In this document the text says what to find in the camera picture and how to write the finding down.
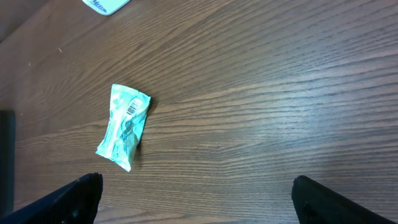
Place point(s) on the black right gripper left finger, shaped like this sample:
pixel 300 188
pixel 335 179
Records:
pixel 76 202

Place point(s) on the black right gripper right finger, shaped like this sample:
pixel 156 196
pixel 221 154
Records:
pixel 316 204

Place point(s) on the teal snack packet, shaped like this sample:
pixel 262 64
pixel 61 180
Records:
pixel 127 117

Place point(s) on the white barcode scanner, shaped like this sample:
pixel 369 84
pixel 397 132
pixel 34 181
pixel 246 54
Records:
pixel 106 7

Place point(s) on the grey plastic basket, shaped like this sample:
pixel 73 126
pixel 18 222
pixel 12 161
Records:
pixel 8 132

